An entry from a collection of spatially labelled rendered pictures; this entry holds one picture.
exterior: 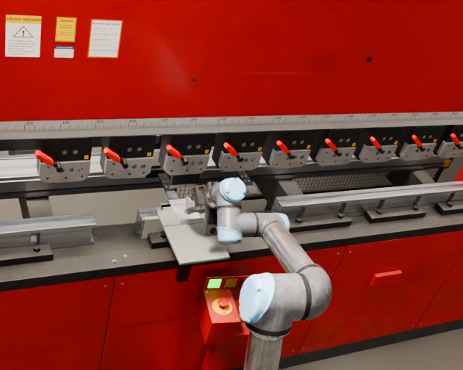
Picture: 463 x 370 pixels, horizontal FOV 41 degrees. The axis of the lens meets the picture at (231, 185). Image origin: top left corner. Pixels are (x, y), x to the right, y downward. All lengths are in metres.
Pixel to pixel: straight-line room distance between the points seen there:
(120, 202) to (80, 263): 1.64
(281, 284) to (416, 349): 2.13
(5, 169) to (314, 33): 1.17
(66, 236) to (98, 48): 0.70
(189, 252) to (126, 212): 1.66
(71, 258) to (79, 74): 0.68
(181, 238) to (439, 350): 1.94
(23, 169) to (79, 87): 0.62
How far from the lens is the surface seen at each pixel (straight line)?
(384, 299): 3.10
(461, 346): 3.75
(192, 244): 2.11
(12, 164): 2.36
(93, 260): 2.17
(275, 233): 1.81
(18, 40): 1.71
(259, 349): 1.57
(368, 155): 2.46
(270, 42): 1.94
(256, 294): 1.49
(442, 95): 2.50
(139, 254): 2.22
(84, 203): 3.73
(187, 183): 2.18
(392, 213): 2.76
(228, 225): 1.84
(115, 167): 2.00
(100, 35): 1.74
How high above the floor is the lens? 2.42
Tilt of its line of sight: 36 degrees down
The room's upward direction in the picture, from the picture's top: 16 degrees clockwise
